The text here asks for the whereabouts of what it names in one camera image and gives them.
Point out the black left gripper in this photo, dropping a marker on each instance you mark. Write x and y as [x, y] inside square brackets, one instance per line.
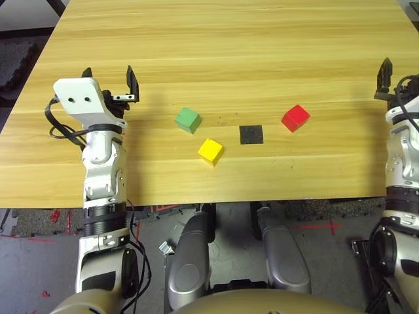
[118, 104]

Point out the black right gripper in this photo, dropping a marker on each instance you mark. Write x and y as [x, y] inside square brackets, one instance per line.
[409, 88]

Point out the green wooden block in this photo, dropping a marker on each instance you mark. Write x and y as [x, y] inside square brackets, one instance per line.
[186, 119]

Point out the red wooden block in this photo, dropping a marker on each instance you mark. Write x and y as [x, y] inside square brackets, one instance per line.
[294, 117]

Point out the yellow wooden block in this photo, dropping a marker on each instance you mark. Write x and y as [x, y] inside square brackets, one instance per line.
[209, 150]

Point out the black flat stand plate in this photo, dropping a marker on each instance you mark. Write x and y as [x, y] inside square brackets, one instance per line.
[415, 10]

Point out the black diagonal metal bar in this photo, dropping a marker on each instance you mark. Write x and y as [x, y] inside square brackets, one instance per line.
[60, 7]

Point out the dark foam floor mat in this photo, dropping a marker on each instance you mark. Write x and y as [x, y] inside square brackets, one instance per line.
[13, 65]

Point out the speckled foam mat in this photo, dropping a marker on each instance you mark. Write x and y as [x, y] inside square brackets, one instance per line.
[39, 220]
[327, 209]

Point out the black square marker pad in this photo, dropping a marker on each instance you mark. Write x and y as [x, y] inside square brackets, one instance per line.
[251, 134]

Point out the red tape cross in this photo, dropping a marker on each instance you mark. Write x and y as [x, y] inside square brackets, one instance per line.
[331, 226]

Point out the silver left robot leg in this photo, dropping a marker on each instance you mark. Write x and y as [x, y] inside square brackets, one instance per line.
[190, 261]

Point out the silver robot leg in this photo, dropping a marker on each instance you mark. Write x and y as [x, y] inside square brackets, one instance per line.
[284, 258]
[190, 261]

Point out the silver right robot leg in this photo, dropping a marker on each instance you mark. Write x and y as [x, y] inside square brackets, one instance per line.
[284, 258]

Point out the black robot pelvis block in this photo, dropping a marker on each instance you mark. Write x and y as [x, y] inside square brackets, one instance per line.
[239, 284]

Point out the beige robot torso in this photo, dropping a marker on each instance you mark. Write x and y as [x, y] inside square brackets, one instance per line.
[262, 304]

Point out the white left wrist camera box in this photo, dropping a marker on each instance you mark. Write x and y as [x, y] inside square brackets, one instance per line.
[78, 98]

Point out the small metal bracket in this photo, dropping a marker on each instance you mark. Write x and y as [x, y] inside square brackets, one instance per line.
[166, 248]

